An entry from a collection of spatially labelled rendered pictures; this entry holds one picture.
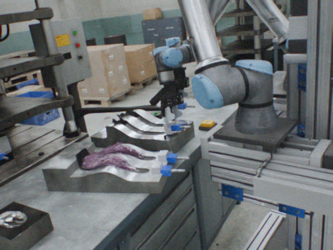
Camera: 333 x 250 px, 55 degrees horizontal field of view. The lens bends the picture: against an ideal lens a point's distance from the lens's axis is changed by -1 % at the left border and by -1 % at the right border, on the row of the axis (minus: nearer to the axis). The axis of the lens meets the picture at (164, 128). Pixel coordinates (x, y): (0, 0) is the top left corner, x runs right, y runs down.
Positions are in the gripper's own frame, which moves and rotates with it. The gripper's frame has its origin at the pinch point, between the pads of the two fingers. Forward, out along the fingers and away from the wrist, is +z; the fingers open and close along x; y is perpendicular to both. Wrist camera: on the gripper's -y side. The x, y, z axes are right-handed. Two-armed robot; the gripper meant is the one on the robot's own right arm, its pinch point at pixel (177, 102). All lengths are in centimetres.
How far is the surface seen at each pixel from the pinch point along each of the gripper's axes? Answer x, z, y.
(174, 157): -46, 8, 23
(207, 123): -0.2, 11.3, 17.4
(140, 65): 349, 50, -277
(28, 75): 290, 52, -539
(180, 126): -29.5, 1.5, 17.6
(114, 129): -36.1, 3.1, -17.3
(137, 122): -23.4, 3.9, -12.1
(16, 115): -55, -8, -67
